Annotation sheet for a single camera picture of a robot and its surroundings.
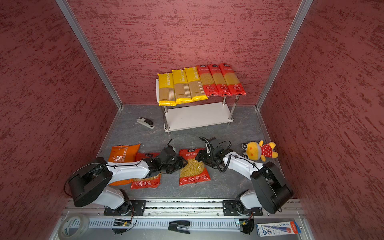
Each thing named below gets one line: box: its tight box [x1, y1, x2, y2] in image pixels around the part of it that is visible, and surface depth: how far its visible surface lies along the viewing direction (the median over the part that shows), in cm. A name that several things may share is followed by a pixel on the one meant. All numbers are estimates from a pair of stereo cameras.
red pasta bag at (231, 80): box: [219, 63, 247, 97], surface depth 87 cm
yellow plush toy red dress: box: [241, 140, 279, 162], surface depth 91 cm
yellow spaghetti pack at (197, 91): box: [184, 66, 209, 102], surface depth 82 cm
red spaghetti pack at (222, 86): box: [208, 63, 232, 97], surface depth 85 cm
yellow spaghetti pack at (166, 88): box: [157, 73, 177, 107], surface depth 80 cm
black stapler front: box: [167, 220, 191, 235], surface depth 69 cm
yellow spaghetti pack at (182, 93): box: [171, 69, 193, 104], surface depth 81 cm
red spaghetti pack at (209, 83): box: [196, 64, 220, 97], surface depth 83 cm
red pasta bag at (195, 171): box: [179, 148, 211, 187], surface depth 85 cm
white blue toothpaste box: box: [256, 221, 302, 237], surface depth 70 cm
